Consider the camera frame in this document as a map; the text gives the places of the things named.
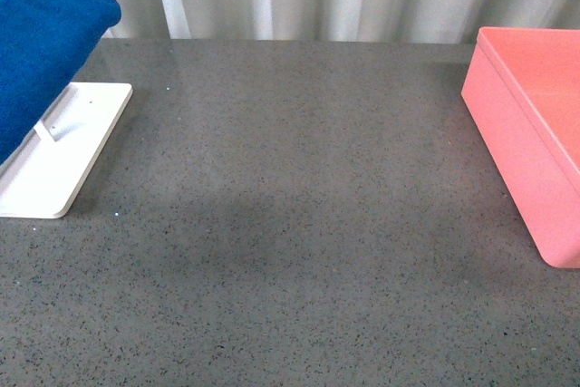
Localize white towel rack stand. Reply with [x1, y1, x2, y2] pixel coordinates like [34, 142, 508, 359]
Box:
[1, 82, 132, 219]

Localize pink plastic bin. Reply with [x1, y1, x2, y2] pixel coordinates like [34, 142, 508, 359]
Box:
[461, 27, 579, 268]

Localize blue microfiber cloth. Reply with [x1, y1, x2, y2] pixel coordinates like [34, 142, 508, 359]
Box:
[1, 0, 121, 160]

